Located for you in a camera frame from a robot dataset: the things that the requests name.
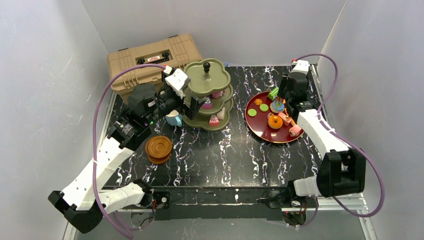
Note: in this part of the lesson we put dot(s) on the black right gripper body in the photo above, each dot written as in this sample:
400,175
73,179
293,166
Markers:
288,88

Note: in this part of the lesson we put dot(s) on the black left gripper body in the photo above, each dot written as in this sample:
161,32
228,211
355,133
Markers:
187,105

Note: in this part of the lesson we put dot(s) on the purple frosted cake slice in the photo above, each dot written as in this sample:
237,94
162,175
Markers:
207,105

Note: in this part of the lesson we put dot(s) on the pink sprinkled cake slice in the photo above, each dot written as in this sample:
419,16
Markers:
214,121

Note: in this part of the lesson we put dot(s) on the blue frosted donut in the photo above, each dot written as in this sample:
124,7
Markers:
276,111

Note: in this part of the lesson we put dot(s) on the white sugared cake piece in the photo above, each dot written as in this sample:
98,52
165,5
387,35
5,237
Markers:
221,114

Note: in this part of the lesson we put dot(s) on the red layered cake square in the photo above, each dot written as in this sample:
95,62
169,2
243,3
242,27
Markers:
217,94

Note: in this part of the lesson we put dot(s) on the green three-tier serving stand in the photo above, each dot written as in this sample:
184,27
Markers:
208,76

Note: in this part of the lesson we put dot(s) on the orange glazed donut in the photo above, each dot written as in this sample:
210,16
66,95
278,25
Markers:
275,122

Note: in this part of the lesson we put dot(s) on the red round lacquer tray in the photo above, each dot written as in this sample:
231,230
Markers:
259,124

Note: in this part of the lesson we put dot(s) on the pink swirl roll cake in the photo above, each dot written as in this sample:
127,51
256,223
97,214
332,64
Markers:
295,130

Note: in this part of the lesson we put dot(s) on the green cube sweet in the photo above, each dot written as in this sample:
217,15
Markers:
273,93

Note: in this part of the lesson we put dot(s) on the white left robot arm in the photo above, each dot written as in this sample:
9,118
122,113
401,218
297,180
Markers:
80,202

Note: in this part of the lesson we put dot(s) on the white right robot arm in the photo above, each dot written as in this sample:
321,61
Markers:
342,170

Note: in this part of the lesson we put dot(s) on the blue mug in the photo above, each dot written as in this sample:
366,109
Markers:
174,118

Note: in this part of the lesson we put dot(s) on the green macaron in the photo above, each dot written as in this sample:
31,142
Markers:
264,107
251,112

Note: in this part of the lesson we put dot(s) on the orange flower cookie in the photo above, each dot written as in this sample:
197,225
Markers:
258,102

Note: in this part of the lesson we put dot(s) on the stacked brown wooden coasters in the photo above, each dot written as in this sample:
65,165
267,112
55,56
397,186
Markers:
158,149

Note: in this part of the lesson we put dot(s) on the tan plastic toolbox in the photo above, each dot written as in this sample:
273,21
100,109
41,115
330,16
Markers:
175,51

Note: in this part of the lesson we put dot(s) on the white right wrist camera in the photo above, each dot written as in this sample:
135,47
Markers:
300,66

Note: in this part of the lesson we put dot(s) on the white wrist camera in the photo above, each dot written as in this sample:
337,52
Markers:
300,66
177,79

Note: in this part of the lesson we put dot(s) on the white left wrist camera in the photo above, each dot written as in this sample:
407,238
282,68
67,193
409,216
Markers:
177,79

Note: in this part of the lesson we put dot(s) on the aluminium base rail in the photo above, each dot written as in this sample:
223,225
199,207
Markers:
271,203

